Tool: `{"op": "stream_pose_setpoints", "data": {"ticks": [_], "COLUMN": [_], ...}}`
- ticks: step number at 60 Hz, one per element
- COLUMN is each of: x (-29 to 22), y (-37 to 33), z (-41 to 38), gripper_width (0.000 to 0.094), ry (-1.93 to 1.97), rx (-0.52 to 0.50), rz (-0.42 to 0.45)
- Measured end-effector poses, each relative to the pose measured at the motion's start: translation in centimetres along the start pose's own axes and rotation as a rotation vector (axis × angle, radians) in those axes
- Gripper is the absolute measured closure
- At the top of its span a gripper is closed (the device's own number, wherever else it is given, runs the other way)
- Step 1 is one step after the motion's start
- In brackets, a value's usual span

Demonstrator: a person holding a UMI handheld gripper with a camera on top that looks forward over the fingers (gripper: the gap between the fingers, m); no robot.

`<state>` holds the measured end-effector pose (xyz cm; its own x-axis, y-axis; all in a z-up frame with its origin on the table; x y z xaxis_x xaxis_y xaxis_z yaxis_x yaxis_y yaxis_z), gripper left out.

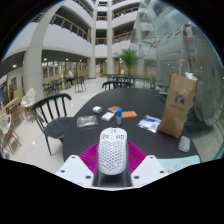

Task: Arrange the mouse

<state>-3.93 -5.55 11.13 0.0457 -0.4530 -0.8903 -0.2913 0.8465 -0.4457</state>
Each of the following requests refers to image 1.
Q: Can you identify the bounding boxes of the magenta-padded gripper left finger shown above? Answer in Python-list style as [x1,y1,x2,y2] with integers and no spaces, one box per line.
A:
[54,142,102,188]

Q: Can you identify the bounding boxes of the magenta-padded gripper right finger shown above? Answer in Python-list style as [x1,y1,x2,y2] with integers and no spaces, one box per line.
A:
[126,141,170,188]

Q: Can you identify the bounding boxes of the white perforated computer mouse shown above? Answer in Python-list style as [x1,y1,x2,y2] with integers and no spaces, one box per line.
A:
[97,126,129,176]

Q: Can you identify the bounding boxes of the black spindle-back chair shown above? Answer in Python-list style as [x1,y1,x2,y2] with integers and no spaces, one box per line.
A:
[30,93,75,157]

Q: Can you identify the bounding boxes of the clear plastic bag white contents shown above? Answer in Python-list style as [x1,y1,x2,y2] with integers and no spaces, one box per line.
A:
[137,114,162,134]

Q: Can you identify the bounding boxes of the clear snack packet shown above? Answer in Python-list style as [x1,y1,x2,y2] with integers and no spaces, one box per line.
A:
[76,114,100,129]

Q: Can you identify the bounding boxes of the orange card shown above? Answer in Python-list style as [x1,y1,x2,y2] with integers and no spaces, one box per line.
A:
[121,110,138,119]

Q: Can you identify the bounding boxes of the small bottle with blue cap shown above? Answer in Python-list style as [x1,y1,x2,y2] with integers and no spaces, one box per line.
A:
[115,107,123,126]

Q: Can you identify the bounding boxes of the flat white box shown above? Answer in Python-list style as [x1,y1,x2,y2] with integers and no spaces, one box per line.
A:
[100,111,116,122]

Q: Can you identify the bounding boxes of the brown paper bag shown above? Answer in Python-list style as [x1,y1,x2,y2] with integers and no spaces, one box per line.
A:
[157,58,198,139]

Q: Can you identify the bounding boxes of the small white box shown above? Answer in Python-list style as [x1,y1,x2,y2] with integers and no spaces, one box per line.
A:
[92,105,103,115]

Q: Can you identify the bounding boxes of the brown pouch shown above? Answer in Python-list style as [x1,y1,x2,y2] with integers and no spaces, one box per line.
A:
[107,105,121,114]

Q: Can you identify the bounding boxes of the white lattice chair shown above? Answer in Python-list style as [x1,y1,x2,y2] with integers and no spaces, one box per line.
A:
[0,113,22,155]
[20,87,37,118]

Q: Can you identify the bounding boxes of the group of black cafe chairs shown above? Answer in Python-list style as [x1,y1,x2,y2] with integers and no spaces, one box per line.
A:
[42,75,87,98]

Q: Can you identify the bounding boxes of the group of black table chairs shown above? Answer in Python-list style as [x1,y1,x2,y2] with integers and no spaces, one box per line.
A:
[101,74,158,92]

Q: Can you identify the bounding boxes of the person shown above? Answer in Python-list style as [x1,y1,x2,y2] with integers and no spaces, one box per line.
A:
[64,69,76,87]

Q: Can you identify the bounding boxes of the potted palm plant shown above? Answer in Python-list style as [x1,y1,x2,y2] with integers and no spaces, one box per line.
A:
[116,48,141,76]

